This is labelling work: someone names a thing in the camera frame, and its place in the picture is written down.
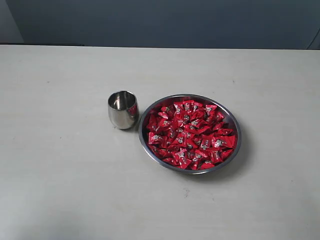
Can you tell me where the red candy wrapper packet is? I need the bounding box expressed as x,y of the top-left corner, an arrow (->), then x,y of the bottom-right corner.
148,132 -> 167,148
173,102 -> 185,114
173,148 -> 192,170
211,135 -> 237,149

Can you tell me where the round stainless steel plate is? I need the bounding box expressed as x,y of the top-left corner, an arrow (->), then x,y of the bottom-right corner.
138,94 -> 242,175

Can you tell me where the stainless steel cup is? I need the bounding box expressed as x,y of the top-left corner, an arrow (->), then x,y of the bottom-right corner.
107,90 -> 140,130

